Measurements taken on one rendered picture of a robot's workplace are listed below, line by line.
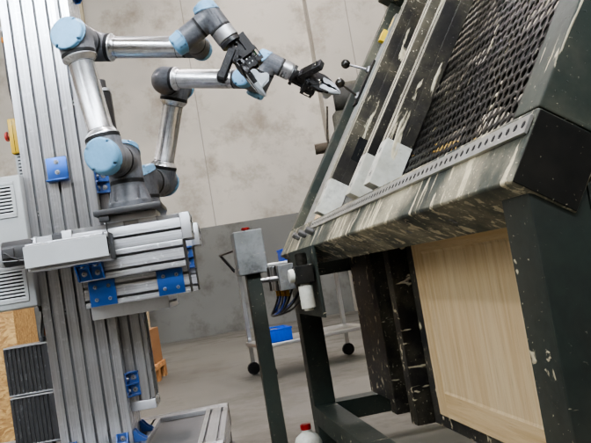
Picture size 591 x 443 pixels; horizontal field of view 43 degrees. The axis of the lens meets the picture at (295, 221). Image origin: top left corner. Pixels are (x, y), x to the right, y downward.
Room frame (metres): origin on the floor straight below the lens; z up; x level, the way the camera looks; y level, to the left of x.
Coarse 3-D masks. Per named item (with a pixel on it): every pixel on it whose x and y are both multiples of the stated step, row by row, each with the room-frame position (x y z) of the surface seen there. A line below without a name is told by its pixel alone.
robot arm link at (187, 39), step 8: (192, 24) 2.37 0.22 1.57; (176, 32) 2.39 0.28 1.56; (184, 32) 2.37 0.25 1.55; (192, 32) 2.37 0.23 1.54; (200, 32) 2.38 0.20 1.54; (176, 40) 2.38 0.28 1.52; (184, 40) 2.38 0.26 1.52; (192, 40) 2.39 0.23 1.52; (200, 40) 2.41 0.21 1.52; (176, 48) 2.39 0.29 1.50; (184, 48) 2.40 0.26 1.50; (192, 48) 2.42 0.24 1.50; (200, 48) 2.46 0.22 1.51
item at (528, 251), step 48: (528, 240) 1.07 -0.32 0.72; (576, 240) 1.06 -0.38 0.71; (384, 288) 2.60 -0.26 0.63; (528, 288) 1.10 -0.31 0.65; (576, 288) 1.05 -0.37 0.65; (384, 336) 2.59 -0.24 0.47; (528, 336) 1.12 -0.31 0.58; (576, 336) 1.05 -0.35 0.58; (384, 384) 2.92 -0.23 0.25; (432, 384) 2.36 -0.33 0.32; (576, 384) 1.05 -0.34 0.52; (336, 432) 2.74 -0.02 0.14; (480, 432) 2.03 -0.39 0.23; (576, 432) 1.05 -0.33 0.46
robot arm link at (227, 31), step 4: (228, 24) 2.37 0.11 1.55; (220, 28) 2.36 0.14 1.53; (224, 28) 2.36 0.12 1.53; (228, 28) 2.37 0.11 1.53; (232, 28) 2.38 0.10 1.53; (216, 32) 2.37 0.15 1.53; (220, 32) 2.36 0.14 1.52; (224, 32) 2.36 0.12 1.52; (228, 32) 2.36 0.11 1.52; (232, 32) 2.37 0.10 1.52; (236, 32) 2.38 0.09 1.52; (216, 36) 2.37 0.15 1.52; (220, 36) 2.37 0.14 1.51; (224, 36) 2.36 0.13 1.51; (228, 36) 2.36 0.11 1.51; (216, 40) 2.38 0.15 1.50; (220, 40) 2.37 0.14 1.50; (224, 40) 2.37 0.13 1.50; (220, 44) 2.38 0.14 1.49
